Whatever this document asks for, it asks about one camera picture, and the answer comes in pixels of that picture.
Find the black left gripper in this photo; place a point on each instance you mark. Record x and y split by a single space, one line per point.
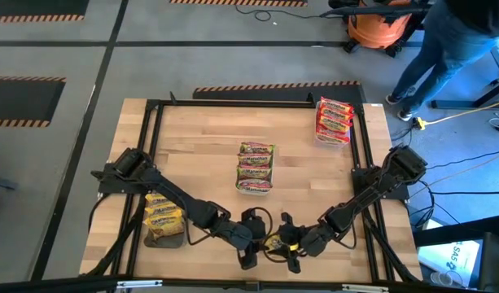
237 237

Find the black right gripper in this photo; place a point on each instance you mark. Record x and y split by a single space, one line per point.
314 241

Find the dark smoked plastic bin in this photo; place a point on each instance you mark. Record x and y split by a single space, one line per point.
167 242

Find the clear plastic bin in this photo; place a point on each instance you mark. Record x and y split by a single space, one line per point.
332 145

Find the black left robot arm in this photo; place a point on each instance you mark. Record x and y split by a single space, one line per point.
172 193

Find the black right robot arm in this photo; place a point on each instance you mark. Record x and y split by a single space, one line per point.
363 195

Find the white plastic bin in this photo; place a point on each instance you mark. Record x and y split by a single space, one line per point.
254 194

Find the clear plastic cup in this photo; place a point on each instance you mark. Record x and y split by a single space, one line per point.
441 278

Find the white printed board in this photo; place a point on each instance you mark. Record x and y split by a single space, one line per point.
448 260

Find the black hazard-striped floor mat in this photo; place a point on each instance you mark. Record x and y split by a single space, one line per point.
21 99
273 93
237 2
37 7

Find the black desk leg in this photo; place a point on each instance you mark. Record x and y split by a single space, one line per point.
456 104

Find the orange shop vacuum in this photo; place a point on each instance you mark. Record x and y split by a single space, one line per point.
375 32

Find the person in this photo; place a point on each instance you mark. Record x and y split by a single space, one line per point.
444 49

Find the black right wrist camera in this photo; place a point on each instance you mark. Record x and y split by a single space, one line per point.
290 232

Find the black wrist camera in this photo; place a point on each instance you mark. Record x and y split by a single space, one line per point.
290 232
254 226

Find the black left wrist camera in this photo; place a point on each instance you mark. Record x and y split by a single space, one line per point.
254 226

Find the silver metal bracket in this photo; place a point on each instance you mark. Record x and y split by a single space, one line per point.
139 283
365 288

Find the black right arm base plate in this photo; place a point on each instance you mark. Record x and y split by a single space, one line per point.
395 191

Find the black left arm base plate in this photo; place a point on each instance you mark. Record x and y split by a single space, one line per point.
108 188

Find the black aluminium rig frame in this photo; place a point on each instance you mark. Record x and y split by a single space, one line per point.
212 103

